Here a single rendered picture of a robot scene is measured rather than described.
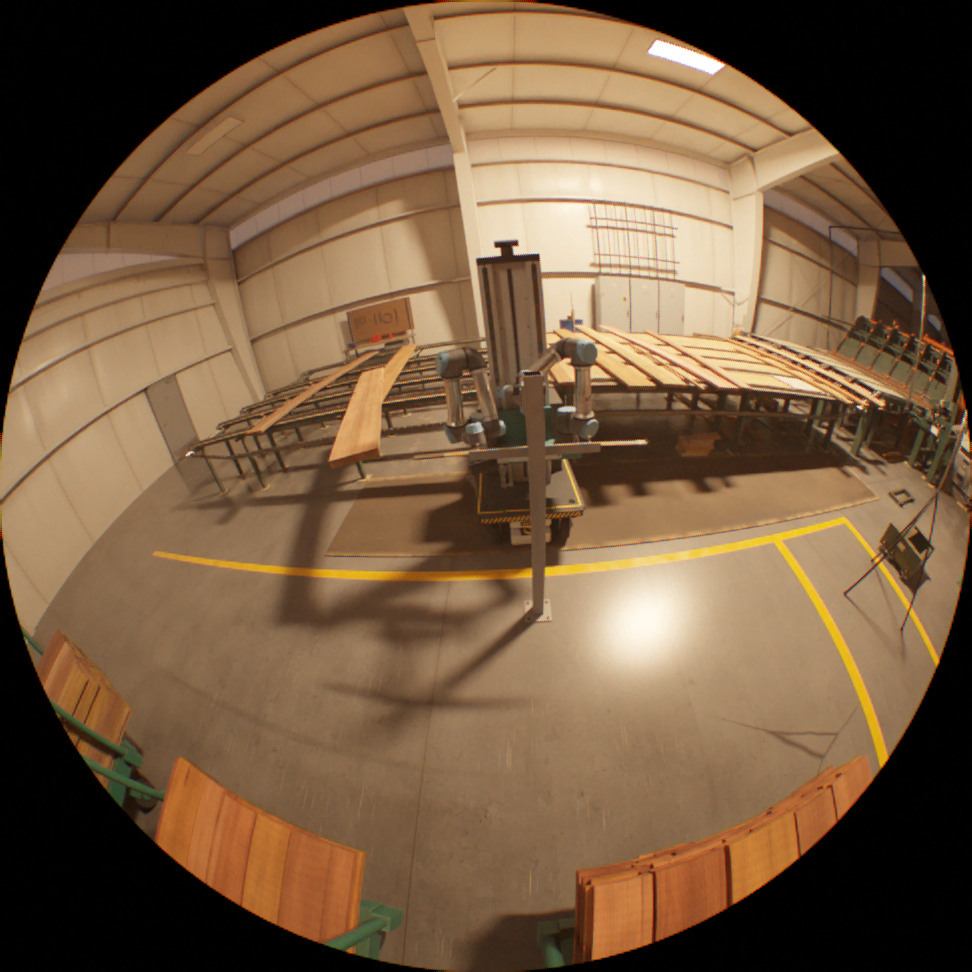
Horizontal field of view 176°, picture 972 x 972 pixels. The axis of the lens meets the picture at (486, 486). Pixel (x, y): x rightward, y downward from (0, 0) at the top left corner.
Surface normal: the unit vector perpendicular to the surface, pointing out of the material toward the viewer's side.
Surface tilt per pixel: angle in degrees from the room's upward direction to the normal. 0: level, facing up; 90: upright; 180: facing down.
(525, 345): 90
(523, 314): 90
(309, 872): 0
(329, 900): 0
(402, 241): 87
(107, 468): 91
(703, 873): 0
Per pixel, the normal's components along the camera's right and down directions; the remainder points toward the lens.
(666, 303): -0.04, 0.56
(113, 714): 0.99, -0.07
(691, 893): -0.11, -0.82
